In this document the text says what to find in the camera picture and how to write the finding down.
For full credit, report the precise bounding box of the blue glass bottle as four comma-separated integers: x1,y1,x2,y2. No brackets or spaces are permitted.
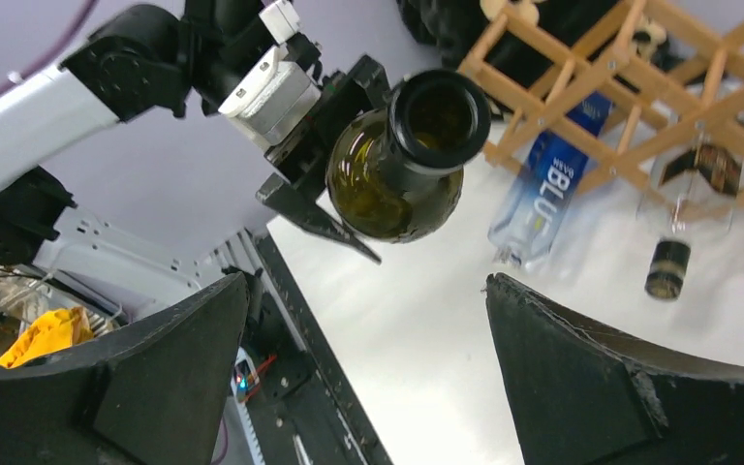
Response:
487,130,591,268

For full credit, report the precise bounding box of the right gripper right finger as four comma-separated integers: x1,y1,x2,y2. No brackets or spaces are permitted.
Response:
485,273,744,464

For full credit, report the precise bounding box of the black floral blanket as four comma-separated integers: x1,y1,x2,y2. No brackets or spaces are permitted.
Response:
397,0,681,91

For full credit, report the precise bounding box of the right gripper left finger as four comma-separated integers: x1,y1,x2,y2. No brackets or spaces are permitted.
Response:
0,273,249,464

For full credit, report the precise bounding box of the yellow cloth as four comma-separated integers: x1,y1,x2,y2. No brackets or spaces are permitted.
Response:
0,307,95,369

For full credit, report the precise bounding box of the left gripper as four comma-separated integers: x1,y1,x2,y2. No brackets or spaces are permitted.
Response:
185,1,389,264

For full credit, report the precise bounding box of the dark wine bottle red label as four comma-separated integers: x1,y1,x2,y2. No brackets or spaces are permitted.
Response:
325,69,491,243

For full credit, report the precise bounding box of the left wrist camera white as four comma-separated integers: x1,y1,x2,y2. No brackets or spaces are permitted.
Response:
217,46,321,151

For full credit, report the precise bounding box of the wooden wine rack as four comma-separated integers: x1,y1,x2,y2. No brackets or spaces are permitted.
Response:
459,1,744,207

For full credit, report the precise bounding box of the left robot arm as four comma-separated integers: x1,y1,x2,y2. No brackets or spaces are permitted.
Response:
0,1,388,306

